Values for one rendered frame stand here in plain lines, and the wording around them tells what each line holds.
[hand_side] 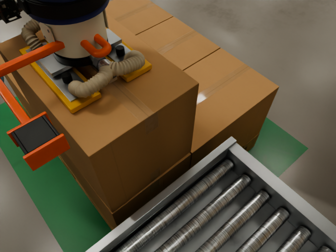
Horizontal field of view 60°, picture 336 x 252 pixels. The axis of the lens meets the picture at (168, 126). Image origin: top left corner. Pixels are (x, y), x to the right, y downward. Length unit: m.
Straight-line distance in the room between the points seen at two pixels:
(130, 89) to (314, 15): 2.58
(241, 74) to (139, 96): 0.80
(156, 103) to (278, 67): 1.79
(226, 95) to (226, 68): 0.19
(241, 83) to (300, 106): 0.85
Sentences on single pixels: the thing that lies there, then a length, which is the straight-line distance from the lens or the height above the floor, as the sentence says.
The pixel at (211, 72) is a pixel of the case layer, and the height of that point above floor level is 0.54.
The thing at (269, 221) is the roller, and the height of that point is 0.55.
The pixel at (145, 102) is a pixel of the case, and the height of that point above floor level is 0.94.
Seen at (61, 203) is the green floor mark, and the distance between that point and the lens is 1.81.
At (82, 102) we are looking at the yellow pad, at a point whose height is 0.97.
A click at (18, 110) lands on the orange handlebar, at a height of 1.09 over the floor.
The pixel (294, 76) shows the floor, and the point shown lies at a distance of 2.49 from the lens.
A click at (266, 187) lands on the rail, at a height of 0.57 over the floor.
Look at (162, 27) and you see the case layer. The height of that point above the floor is 0.54.
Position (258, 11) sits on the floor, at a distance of 3.13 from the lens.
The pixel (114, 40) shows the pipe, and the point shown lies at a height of 1.00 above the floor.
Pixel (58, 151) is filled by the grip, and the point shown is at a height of 1.06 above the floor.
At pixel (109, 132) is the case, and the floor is 0.94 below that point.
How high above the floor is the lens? 1.58
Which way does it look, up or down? 53 degrees down
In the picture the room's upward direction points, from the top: straight up
